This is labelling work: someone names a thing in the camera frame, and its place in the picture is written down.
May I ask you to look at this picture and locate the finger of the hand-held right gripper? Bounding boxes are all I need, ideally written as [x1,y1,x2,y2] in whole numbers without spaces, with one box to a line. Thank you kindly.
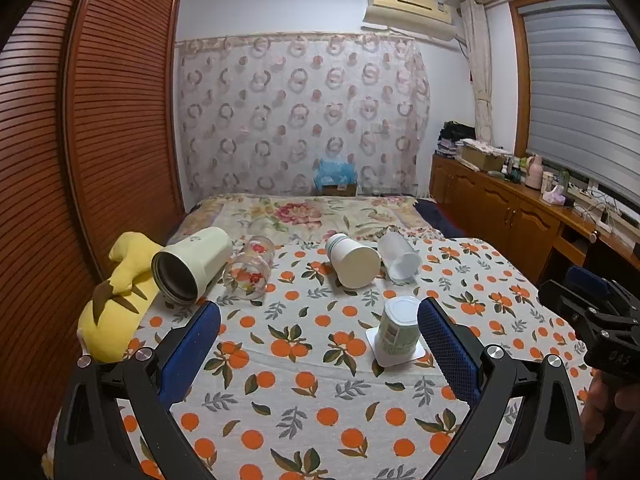
[537,280,608,331]
[565,265,640,311]

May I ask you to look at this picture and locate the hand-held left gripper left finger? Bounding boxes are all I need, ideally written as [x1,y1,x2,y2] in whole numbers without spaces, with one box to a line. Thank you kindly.
[52,301,223,480]

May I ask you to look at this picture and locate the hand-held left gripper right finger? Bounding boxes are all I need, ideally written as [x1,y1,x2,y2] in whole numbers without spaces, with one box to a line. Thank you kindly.
[417,297,586,480]

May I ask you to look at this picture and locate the green white yoghurt cup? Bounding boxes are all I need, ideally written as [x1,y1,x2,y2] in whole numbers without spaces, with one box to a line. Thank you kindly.
[366,296,435,367]

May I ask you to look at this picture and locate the floral printed glass cup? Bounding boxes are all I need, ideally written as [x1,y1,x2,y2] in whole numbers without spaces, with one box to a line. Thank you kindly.
[223,235,275,301]

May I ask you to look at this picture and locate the translucent plastic cup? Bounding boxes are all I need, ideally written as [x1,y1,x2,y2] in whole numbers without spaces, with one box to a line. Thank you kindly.
[377,233,422,283]

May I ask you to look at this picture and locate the white paper cup green stripes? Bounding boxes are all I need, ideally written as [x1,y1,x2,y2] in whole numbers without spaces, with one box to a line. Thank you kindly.
[325,233,382,289]

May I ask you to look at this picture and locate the person's right hand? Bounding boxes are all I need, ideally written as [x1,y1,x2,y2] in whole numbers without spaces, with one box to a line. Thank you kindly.
[582,367,619,443]

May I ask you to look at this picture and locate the white power strip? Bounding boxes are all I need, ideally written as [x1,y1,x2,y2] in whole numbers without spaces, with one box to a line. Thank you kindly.
[570,187,640,235]

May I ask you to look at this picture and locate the cream insulated mug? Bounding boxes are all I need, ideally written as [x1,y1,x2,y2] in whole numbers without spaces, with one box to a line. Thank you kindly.
[151,226,234,304]

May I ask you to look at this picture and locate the yellow plush toy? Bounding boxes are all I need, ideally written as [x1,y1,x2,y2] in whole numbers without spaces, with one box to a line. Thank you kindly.
[77,231,166,365]

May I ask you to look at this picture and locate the wooden sideboard cabinet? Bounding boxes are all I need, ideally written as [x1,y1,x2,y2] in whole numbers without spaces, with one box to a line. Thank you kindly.
[430,154,640,286]

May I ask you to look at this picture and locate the orange fruit printed blanket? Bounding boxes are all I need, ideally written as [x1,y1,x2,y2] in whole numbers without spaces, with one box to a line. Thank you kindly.
[115,237,608,480]

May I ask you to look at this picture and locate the dark blue blanket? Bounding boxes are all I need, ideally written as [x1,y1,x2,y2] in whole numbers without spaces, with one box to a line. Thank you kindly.
[415,197,467,239]

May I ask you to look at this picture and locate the long cardboard box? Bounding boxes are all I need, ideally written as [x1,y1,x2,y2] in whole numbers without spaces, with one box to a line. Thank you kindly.
[459,142,508,172]

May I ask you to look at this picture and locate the floral bed sheet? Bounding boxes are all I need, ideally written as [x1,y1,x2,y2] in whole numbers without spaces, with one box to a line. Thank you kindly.
[167,194,446,252]

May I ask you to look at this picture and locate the grey window blind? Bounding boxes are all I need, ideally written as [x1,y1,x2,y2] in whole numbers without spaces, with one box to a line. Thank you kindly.
[520,0,640,196]

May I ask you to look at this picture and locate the stack of dark clothes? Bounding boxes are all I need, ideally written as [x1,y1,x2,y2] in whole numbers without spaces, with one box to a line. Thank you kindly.
[437,121,476,161]

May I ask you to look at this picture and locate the blue plastic bag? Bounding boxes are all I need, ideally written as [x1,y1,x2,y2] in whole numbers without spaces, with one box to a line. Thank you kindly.
[314,158,357,188]

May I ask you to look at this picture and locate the beige window curtain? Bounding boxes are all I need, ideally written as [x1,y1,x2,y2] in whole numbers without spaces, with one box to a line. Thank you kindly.
[459,0,496,143]

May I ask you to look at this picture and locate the brown slatted wardrobe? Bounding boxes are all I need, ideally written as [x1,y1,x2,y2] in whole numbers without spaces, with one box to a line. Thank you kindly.
[0,0,186,461]

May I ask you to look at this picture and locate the ring patterned lace curtain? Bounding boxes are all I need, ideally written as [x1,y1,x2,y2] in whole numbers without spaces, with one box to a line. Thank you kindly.
[176,34,432,198]

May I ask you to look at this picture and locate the wall air conditioner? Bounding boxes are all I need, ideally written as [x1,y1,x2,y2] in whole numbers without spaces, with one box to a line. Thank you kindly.
[361,0,456,41]

